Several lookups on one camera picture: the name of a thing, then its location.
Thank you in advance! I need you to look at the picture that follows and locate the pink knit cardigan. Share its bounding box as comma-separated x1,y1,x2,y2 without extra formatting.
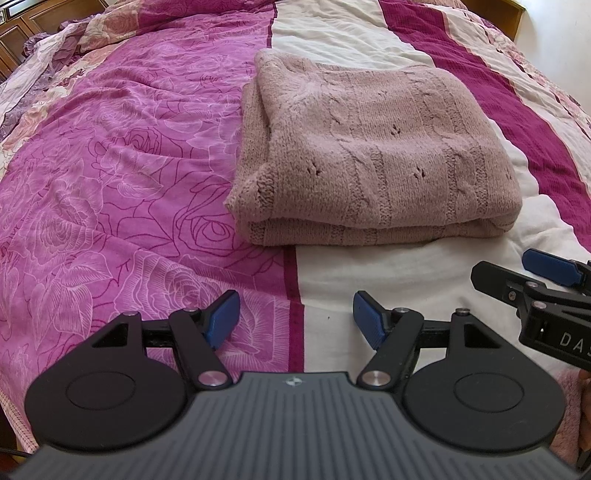
225,49,523,245

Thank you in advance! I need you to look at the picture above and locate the wooden headboard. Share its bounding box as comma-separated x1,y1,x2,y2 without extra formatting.
0,0,61,81

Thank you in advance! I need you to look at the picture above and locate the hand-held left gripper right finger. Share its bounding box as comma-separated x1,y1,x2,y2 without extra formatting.
352,291,492,388

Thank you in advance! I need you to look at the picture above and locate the person's pink fleece clothing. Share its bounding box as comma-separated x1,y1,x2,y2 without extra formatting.
551,369,591,462

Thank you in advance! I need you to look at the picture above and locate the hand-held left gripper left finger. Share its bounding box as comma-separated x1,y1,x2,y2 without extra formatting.
92,290,242,391

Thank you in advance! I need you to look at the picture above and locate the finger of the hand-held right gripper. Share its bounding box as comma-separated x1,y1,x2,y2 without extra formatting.
524,249,591,292
471,261,548,318

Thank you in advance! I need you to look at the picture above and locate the magenta floral quilt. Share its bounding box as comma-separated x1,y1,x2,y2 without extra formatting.
0,0,591,457

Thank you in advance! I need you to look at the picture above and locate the lilac floral bed sheet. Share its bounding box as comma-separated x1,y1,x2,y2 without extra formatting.
0,23,88,153

